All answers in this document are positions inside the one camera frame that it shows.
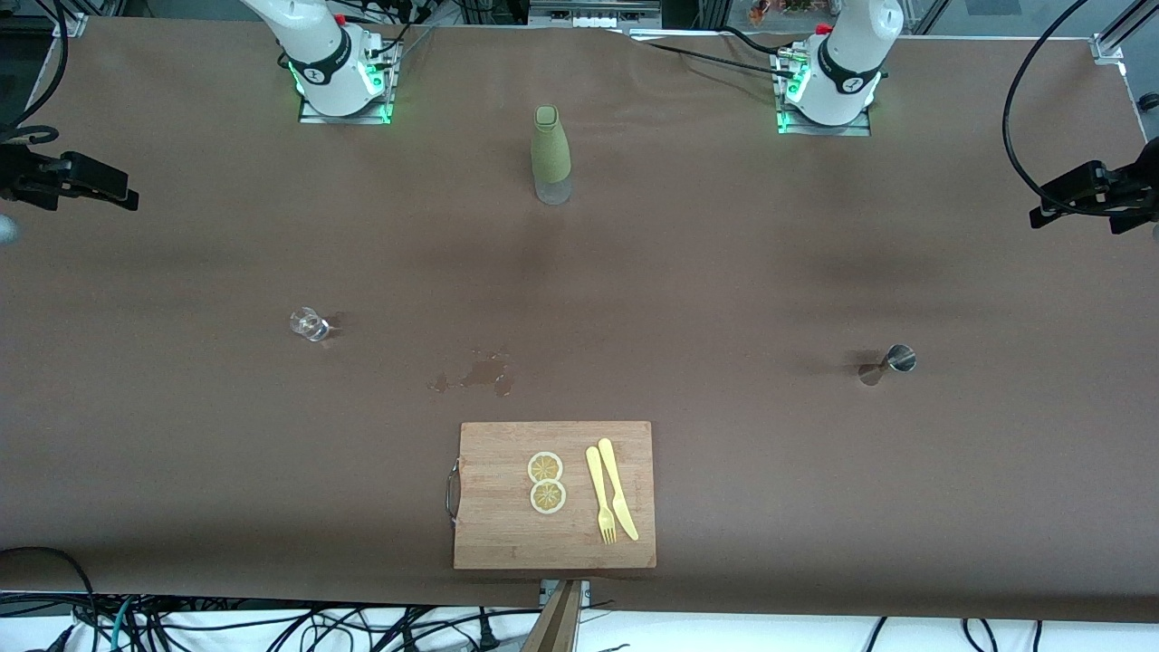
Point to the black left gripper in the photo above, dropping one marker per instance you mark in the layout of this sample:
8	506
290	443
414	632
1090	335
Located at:
1125	188

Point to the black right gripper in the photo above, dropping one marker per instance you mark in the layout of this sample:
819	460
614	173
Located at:
27	176

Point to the steel jigger measuring cup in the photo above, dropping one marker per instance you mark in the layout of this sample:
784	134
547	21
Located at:
901	359

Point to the clear glass shaker cup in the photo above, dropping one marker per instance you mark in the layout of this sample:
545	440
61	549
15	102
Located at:
310	324

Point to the brown table cloth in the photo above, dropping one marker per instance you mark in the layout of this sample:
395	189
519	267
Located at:
905	498

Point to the green sleeved glass bottle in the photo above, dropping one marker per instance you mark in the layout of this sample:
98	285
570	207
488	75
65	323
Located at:
550	149

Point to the grey metal equipment rack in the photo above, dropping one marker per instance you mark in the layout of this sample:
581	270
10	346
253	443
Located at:
593	14

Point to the lemon slice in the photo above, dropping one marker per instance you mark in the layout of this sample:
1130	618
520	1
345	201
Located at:
548	496
545	467

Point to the wooden cutting board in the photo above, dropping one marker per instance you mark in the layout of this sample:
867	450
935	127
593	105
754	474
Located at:
498	534

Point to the yellow plastic knife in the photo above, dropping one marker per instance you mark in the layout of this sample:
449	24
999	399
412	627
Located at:
613	475

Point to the yellow plastic fork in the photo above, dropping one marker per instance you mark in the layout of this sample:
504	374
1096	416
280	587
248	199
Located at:
598	489

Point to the aluminium frame profile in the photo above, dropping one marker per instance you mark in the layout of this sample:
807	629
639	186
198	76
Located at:
1118	36
68	18

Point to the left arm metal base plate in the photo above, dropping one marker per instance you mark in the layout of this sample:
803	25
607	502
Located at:
856	131

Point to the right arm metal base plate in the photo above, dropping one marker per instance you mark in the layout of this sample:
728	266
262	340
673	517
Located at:
362	119

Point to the small metal bracket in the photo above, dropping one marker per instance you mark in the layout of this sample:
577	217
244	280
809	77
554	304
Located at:
585	589

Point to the wooden post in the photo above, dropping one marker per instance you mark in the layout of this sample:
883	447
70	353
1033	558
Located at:
554	629

